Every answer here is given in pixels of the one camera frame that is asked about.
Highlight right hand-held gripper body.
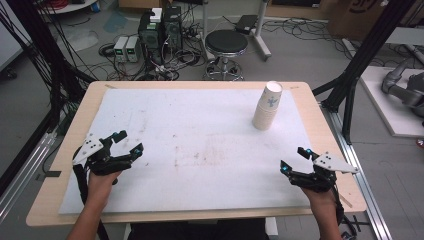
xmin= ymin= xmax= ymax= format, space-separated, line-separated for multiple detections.
xmin=288 ymin=151 xmax=360 ymax=194

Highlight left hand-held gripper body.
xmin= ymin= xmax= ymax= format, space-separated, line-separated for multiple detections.
xmin=71 ymin=133 xmax=134 ymax=177

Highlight stack of paper cups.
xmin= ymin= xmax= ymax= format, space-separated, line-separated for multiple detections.
xmin=251 ymin=80 xmax=284 ymax=132

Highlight person's right hand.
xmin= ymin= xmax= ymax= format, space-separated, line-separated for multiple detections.
xmin=300 ymin=186 xmax=338 ymax=213

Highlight person's left hand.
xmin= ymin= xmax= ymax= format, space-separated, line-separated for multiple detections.
xmin=86 ymin=168 xmax=123 ymax=203

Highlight thin wooden stick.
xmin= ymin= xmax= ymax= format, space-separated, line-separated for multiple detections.
xmin=339 ymin=192 xmax=354 ymax=209

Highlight black tape piece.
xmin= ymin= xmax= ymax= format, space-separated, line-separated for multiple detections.
xmin=35 ymin=170 xmax=63 ymax=182

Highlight white table leg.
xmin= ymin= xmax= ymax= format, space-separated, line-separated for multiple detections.
xmin=264 ymin=217 xmax=279 ymax=240

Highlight grey power supply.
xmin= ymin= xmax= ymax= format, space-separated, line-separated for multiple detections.
xmin=125 ymin=35 xmax=143 ymax=64
xmin=113 ymin=35 xmax=129 ymax=63

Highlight white platform board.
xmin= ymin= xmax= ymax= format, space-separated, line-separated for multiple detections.
xmin=359 ymin=65 xmax=424 ymax=139

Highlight black computer tower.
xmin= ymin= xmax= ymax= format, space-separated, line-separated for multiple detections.
xmin=163 ymin=5 xmax=184 ymax=51
xmin=138 ymin=11 xmax=165 ymax=65

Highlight person's dark clothing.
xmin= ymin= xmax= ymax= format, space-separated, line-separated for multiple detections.
xmin=128 ymin=218 xmax=269 ymax=240

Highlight white metal stand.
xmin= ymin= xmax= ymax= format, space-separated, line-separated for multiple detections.
xmin=199 ymin=0 xmax=273 ymax=63

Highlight small white box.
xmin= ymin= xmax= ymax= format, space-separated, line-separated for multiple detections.
xmin=149 ymin=7 xmax=163 ymax=24

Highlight black round stool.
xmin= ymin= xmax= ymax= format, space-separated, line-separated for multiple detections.
xmin=202 ymin=29 xmax=249 ymax=82

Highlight round white table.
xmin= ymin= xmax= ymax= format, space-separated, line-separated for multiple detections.
xmin=38 ymin=0 xmax=98 ymax=15

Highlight black flat device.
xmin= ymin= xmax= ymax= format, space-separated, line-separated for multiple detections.
xmin=234 ymin=14 xmax=259 ymax=35

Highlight brown cardboard box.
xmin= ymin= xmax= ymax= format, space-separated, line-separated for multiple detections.
xmin=327 ymin=0 xmax=389 ymax=42

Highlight left hand-held gripper black cable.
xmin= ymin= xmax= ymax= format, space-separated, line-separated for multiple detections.
xmin=72 ymin=146 xmax=111 ymax=240

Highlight hand-held gripper black cable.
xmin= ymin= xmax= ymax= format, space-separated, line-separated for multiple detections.
xmin=72 ymin=146 xmax=111 ymax=240
xmin=331 ymin=184 xmax=359 ymax=240

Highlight right hand-held gripper black cable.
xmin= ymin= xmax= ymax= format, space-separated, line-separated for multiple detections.
xmin=331 ymin=184 xmax=359 ymax=240

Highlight aluminium floor rail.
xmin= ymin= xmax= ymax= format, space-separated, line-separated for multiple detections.
xmin=320 ymin=102 xmax=394 ymax=240
xmin=0 ymin=131 xmax=58 ymax=224

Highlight tangle of floor cables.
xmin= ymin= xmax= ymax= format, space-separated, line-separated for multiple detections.
xmin=98 ymin=29 xmax=206 ymax=82

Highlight black frame post with cables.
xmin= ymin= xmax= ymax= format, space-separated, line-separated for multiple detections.
xmin=0 ymin=0 xmax=98 ymax=134

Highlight black metal frame strut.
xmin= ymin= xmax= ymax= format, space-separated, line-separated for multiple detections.
xmin=312 ymin=0 xmax=418 ymax=145

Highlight long black floor cables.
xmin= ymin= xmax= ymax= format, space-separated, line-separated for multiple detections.
xmin=263 ymin=18 xmax=351 ymax=61

